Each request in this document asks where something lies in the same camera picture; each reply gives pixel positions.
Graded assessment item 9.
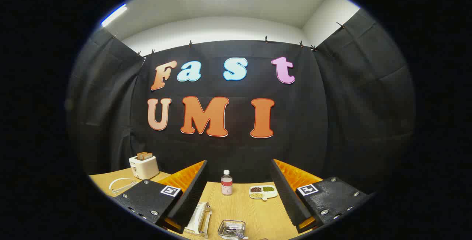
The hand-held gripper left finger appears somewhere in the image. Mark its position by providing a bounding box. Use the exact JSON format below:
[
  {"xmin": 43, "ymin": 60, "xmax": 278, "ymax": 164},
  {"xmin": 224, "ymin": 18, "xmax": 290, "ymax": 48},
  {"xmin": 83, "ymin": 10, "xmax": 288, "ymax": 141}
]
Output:
[{"xmin": 112, "ymin": 160, "xmax": 208, "ymax": 234}]

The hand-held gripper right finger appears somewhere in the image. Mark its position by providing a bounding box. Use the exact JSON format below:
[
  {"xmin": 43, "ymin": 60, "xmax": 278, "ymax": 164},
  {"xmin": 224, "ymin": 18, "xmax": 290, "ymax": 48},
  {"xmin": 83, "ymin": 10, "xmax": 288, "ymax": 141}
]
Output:
[{"xmin": 271, "ymin": 159, "xmax": 369, "ymax": 234}]

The white wire dish rack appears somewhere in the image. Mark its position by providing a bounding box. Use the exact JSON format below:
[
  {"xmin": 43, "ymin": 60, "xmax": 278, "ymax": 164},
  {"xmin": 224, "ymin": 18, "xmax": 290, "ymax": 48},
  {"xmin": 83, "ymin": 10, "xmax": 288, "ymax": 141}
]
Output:
[{"xmin": 109, "ymin": 177, "xmax": 212, "ymax": 237}]

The metal wire basket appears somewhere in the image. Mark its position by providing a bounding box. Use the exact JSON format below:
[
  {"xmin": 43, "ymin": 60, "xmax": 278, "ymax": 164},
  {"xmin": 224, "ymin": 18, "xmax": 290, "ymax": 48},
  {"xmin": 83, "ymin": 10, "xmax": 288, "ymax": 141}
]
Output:
[{"xmin": 218, "ymin": 220, "xmax": 246, "ymax": 240}]

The spoon with blue striped handle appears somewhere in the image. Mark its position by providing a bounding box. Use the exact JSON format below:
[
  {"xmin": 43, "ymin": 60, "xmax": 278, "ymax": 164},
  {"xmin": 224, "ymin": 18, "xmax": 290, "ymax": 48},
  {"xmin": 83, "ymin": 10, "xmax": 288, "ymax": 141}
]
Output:
[{"xmin": 226, "ymin": 228, "xmax": 249, "ymax": 240}]

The white divided dish with beans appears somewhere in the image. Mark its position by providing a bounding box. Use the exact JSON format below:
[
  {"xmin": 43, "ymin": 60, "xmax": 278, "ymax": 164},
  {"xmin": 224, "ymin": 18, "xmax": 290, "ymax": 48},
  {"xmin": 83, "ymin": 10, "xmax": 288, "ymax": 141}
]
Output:
[{"xmin": 249, "ymin": 185, "xmax": 278, "ymax": 201}]

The clear bottle with red label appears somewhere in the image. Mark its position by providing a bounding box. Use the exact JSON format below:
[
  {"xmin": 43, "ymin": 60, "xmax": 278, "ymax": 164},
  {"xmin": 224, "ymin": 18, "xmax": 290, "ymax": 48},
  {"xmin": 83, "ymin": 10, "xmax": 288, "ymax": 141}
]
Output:
[{"xmin": 221, "ymin": 170, "xmax": 233, "ymax": 196}]

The white toaster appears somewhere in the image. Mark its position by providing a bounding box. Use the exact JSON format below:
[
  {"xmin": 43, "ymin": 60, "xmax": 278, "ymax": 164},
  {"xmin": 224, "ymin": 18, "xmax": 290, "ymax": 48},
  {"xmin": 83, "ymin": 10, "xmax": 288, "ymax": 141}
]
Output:
[{"xmin": 129, "ymin": 154, "xmax": 160, "ymax": 180}]

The black backdrop cloth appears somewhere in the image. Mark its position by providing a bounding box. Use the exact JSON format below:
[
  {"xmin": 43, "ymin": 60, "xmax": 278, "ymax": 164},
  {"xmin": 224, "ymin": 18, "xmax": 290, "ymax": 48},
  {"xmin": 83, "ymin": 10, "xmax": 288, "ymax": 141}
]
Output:
[{"xmin": 66, "ymin": 10, "xmax": 416, "ymax": 196}]

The ceiling light tube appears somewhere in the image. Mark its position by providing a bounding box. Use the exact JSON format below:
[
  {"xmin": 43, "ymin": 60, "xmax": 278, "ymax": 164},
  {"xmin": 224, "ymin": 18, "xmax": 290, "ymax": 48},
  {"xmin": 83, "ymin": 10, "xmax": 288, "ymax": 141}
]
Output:
[{"xmin": 101, "ymin": 4, "xmax": 128, "ymax": 27}]

